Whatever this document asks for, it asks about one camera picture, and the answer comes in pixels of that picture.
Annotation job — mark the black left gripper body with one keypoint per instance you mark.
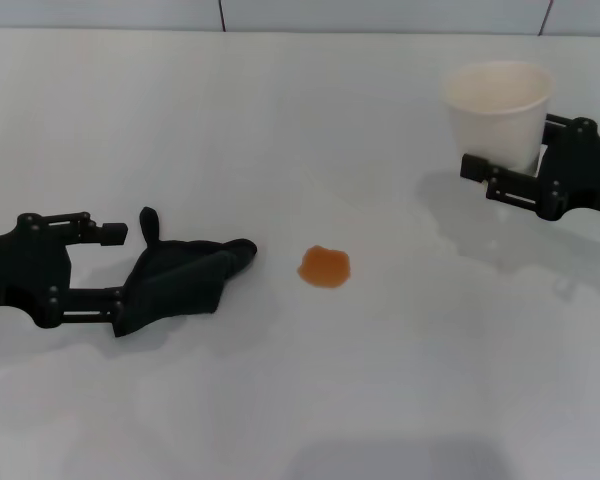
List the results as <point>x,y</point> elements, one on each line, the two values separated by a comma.
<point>25,270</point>

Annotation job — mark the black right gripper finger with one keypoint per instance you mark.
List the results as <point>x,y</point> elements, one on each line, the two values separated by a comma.
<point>560,125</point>
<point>475,167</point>

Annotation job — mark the orange liquid stain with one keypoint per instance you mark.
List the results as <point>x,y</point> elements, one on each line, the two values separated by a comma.
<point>325,267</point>

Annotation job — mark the dark cloth rag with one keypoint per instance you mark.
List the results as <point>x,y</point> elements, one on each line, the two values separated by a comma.
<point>175,285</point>

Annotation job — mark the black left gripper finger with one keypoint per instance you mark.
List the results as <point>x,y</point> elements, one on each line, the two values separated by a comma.
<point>114,234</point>
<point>87,297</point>

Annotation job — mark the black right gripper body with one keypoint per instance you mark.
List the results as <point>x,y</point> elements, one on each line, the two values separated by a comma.
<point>587,170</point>

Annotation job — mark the white paper cup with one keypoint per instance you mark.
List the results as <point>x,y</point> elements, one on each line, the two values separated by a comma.
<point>495,130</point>

